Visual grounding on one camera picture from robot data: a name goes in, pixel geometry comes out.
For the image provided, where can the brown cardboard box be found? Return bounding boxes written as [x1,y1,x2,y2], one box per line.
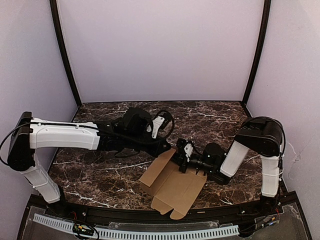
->
[139,148,207,220]

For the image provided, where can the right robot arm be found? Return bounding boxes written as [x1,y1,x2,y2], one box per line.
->
[171,116,286,198]

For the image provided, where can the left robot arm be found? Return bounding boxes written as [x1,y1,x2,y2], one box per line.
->
[2,107,175,204]

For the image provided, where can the small circuit board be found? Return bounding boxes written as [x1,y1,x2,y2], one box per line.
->
[72,223,95,236]

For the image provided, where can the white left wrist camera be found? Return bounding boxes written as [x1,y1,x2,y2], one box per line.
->
[146,110,175,139]

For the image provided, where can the black front rail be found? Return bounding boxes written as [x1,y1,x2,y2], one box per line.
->
[46,201,282,225]

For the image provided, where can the white slotted cable duct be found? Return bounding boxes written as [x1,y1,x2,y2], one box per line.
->
[32,213,239,240]

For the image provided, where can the left black frame post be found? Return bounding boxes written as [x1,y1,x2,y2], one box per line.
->
[49,0,82,108]

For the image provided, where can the black frame post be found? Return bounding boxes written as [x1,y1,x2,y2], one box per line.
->
[241,0,272,108]
[49,0,82,108]

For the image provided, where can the right black frame post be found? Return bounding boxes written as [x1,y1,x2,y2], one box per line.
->
[241,0,272,108]

